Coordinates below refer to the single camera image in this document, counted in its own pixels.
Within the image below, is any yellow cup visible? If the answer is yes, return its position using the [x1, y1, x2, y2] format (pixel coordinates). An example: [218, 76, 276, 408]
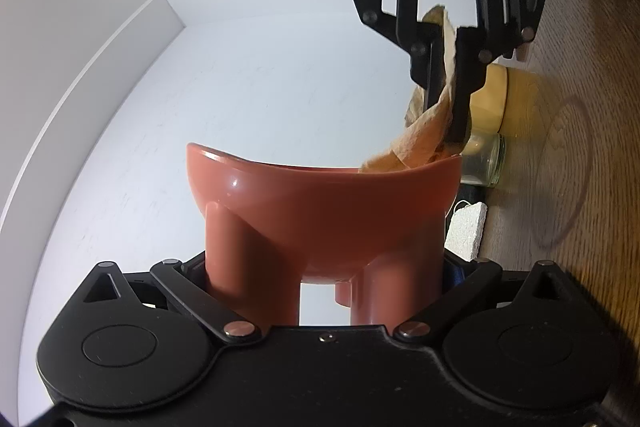
[470, 63, 543, 135]

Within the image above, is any brown paper towel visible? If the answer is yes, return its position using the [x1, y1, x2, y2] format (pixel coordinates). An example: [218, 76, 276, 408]
[359, 5, 476, 172]

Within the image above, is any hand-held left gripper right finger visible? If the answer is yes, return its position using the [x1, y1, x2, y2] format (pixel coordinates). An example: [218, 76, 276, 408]
[392, 252, 582, 345]

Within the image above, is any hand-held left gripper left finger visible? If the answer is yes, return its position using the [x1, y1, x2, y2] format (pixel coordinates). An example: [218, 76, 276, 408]
[75, 256, 263, 346]

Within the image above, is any clear glass cup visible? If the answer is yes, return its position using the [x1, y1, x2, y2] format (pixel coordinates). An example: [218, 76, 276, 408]
[460, 131, 507, 188]

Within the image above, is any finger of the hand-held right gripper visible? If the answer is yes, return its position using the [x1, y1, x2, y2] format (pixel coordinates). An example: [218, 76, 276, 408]
[450, 0, 548, 144]
[337, 0, 448, 112]

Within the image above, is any orange footed bowl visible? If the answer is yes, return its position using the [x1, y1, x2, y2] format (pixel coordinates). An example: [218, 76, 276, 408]
[186, 142, 463, 328]

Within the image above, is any white sponge block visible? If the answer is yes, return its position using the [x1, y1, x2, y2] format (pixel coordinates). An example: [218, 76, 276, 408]
[444, 201, 489, 261]

